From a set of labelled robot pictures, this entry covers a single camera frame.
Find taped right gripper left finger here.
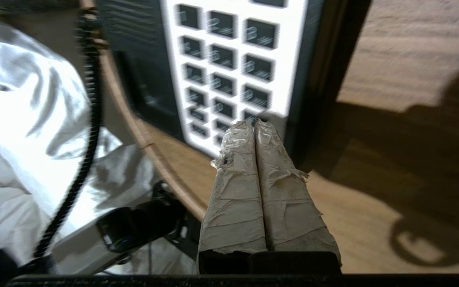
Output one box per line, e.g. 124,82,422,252
198,120,269,275

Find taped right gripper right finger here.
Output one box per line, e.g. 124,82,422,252
250,118,342,275

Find black and white phone base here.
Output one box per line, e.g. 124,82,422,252
96,0,371,166

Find black phone cord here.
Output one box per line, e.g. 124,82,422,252
33,7,106,259

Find round wooden side table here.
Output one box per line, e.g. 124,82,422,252
79,0,459,275

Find white bed linen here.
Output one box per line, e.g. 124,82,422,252
0,18,198,275

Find dark grey fabric headboard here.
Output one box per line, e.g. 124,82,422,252
0,0,80,18

